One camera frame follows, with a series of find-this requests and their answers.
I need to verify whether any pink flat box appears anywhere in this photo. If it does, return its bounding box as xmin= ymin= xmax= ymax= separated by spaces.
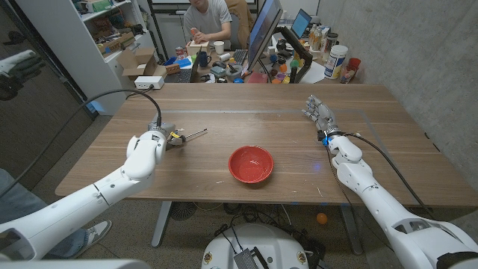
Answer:
xmin=246 ymin=72 xmax=269 ymax=84

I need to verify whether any white labelled canister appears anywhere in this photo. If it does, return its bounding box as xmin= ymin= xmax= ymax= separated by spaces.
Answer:
xmin=323 ymin=44 xmax=349 ymax=80

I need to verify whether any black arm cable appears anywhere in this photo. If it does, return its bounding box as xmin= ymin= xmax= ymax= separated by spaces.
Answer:
xmin=0 ymin=88 xmax=163 ymax=199
xmin=341 ymin=130 xmax=436 ymax=220

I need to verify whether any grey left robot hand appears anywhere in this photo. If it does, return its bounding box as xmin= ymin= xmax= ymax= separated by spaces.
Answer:
xmin=147 ymin=121 xmax=186 ymax=146

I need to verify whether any small wooden box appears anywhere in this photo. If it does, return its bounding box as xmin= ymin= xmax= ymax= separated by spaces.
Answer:
xmin=185 ymin=39 xmax=210 ymax=57

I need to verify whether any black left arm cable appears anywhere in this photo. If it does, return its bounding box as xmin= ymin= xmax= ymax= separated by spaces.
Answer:
xmin=0 ymin=88 xmax=163 ymax=199

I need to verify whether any white shelf unit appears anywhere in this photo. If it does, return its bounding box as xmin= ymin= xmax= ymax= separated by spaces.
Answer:
xmin=14 ymin=0 xmax=158 ymax=116

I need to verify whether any red bowl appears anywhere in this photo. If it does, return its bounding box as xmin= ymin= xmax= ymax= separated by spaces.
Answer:
xmin=228 ymin=145 xmax=275 ymax=185

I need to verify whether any brown jacket on chair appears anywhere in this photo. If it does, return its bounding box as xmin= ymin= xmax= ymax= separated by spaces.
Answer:
xmin=223 ymin=0 xmax=255 ymax=40

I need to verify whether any seated person grey t-shirt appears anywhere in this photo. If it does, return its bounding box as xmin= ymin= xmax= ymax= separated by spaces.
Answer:
xmin=183 ymin=0 xmax=233 ymax=45

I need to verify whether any black computer monitor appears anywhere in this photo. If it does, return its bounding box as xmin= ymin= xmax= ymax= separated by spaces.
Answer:
xmin=246 ymin=0 xmax=284 ymax=72

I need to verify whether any dark open laptop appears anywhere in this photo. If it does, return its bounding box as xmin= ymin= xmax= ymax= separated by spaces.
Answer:
xmin=164 ymin=48 xmax=202 ymax=84

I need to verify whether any black keyboard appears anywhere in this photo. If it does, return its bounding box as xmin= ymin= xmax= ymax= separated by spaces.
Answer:
xmin=232 ymin=49 xmax=249 ymax=67

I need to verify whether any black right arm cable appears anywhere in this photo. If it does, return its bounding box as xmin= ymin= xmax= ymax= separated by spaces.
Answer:
xmin=341 ymin=130 xmax=436 ymax=220

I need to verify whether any grey power brick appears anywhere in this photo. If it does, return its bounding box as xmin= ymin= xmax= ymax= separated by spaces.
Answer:
xmin=233 ymin=248 xmax=260 ymax=269

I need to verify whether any white power box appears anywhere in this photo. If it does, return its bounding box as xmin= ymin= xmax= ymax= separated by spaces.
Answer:
xmin=134 ymin=75 xmax=165 ymax=90

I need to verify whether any white robot torso base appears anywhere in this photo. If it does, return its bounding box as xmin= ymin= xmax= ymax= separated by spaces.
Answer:
xmin=201 ymin=223 xmax=310 ymax=269

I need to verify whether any dark blue mug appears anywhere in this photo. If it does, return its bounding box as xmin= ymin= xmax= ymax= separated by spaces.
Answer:
xmin=196 ymin=51 xmax=212 ymax=68

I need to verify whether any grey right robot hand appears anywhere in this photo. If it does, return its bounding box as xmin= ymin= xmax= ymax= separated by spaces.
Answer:
xmin=302 ymin=94 xmax=341 ymax=135

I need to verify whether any laptop with blue screen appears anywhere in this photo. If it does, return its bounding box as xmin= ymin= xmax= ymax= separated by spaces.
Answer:
xmin=290 ymin=8 xmax=313 ymax=40

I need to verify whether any person in blue jeans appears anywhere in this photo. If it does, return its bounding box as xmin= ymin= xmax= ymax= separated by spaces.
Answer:
xmin=0 ymin=167 xmax=113 ymax=261

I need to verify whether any grey table leg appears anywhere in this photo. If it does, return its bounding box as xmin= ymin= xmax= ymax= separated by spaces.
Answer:
xmin=338 ymin=204 xmax=364 ymax=256
xmin=151 ymin=200 xmax=173 ymax=249

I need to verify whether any open cardboard box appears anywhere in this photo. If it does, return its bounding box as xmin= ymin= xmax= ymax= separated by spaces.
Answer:
xmin=116 ymin=46 xmax=168 ymax=81

